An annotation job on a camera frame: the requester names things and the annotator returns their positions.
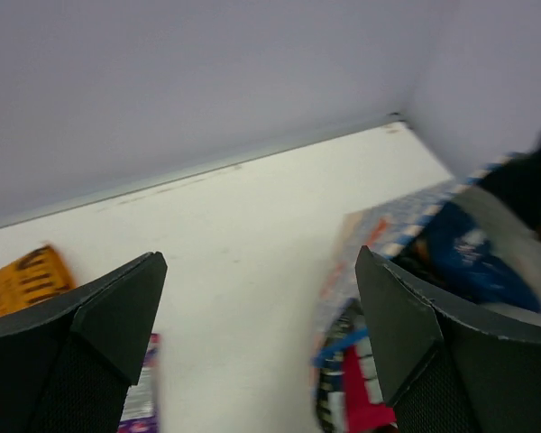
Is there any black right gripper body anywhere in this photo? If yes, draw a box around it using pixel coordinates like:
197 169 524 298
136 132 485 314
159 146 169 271
478 138 541 242

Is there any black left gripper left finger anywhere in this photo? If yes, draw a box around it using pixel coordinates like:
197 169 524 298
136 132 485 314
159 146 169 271
0 252 168 432

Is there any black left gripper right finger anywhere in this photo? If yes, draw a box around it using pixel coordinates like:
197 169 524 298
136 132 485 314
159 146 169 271
355 247 541 432

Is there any purple candy packet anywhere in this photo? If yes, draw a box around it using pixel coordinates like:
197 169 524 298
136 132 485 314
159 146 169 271
117 333 160 433

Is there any orange snack packet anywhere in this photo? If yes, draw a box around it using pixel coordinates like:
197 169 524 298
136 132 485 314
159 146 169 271
0 244 78 318

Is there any blue checkered paper bag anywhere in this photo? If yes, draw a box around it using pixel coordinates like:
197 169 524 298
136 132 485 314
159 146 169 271
311 150 541 432

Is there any pink snack packet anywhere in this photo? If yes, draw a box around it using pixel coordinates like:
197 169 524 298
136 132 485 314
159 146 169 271
343 345 398 433

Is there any dark blue snack packet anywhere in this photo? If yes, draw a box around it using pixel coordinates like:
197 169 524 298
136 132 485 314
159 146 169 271
409 202 541 313

